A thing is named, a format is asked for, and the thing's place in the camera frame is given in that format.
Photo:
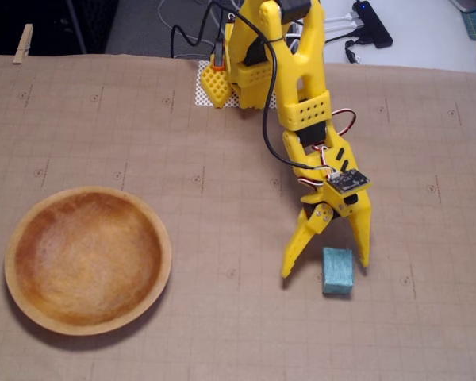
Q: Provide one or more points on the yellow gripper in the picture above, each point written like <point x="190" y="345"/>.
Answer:
<point x="343" y="209"/>

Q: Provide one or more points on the blue block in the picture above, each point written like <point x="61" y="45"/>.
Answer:
<point x="338" y="272"/>

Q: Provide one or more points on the yellow lattice robot base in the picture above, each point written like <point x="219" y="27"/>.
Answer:
<point x="218" y="85"/>

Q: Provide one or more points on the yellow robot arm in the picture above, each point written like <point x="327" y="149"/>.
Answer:
<point x="305" y="71"/>

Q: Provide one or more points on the round wooden bowl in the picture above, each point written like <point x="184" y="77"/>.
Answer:
<point x="88" y="262"/>

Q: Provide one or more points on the white perforated pad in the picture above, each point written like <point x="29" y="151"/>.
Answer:
<point x="203" y="99"/>

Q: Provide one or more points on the brown grid paper mat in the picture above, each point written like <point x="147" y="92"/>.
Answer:
<point x="143" y="158"/>

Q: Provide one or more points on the black USB hub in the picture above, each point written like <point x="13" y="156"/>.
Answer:
<point x="375" y="24"/>

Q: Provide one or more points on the grey laptop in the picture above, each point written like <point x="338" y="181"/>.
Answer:
<point x="464" y="4"/>

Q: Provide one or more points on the black furniture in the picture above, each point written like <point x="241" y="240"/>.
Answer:
<point x="43" y="24"/>

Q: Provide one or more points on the wooden clothespin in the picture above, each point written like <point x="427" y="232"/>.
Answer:
<point x="23" y="43"/>

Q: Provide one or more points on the black camera circuit board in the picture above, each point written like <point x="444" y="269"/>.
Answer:
<point x="349" y="182"/>

